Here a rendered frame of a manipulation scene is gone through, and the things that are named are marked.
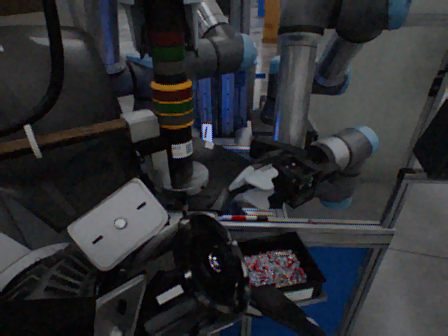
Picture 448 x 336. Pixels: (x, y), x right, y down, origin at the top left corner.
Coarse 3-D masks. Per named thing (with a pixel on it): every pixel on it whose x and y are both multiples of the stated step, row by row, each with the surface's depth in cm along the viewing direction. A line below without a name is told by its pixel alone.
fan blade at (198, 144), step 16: (192, 144) 59; (192, 160) 54; (208, 160) 55; (224, 160) 57; (240, 160) 60; (208, 176) 50; (224, 176) 52; (208, 192) 47; (224, 192) 47; (176, 208) 43; (192, 208) 43; (208, 208) 43; (224, 208) 44
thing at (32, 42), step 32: (0, 32) 32; (32, 32) 34; (64, 32) 36; (0, 64) 31; (32, 64) 32; (64, 64) 34; (96, 64) 36; (0, 96) 30; (32, 96) 31; (64, 96) 32; (96, 96) 34; (32, 128) 30; (64, 128) 31; (32, 160) 30; (64, 160) 30; (96, 160) 31; (128, 160) 33; (32, 192) 29; (64, 192) 30; (96, 192) 31; (64, 224) 30
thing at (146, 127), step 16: (128, 128) 29; (144, 128) 29; (144, 144) 29; (160, 144) 30; (160, 160) 32; (160, 176) 33; (192, 176) 36; (160, 192) 34; (176, 192) 33; (192, 192) 34
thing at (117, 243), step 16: (128, 192) 32; (144, 192) 33; (96, 208) 31; (112, 208) 31; (128, 208) 32; (144, 208) 32; (160, 208) 33; (80, 224) 30; (96, 224) 31; (112, 224) 31; (128, 224) 32; (144, 224) 32; (160, 224) 32; (80, 240) 30; (112, 240) 31; (128, 240) 31; (144, 240) 32; (96, 256) 30; (112, 256) 31
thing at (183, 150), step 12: (168, 132) 31; (180, 132) 31; (168, 144) 32; (180, 144) 32; (168, 156) 33; (180, 156) 33; (192, 156) 34; (168, 168) 35; (180, 168) 34; (192, 168) 35
